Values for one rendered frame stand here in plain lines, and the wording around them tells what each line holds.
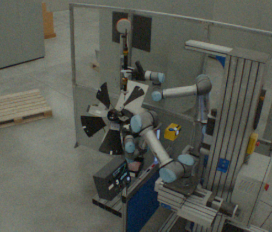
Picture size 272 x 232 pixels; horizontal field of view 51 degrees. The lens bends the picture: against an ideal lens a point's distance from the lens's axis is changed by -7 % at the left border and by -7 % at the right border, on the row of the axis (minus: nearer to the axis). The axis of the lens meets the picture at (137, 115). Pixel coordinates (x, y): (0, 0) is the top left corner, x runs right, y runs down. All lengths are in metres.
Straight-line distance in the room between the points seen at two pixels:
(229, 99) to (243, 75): 0.18
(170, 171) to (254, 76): 0.83
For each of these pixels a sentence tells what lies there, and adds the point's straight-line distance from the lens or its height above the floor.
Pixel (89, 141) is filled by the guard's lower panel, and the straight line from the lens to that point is 4.32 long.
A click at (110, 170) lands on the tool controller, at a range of 2.06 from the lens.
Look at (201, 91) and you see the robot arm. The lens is 2.38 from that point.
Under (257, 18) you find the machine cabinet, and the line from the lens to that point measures 8.10.
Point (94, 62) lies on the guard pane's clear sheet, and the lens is 3.74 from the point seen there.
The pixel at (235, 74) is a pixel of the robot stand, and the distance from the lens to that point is 1.97.
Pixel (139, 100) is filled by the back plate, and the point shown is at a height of 1.23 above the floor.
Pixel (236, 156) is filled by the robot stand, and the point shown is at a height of 1.33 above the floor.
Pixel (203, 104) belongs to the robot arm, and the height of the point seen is 1.44.
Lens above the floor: 2.54
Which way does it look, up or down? 29 degrees down
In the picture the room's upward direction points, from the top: 2 degrees clockwise
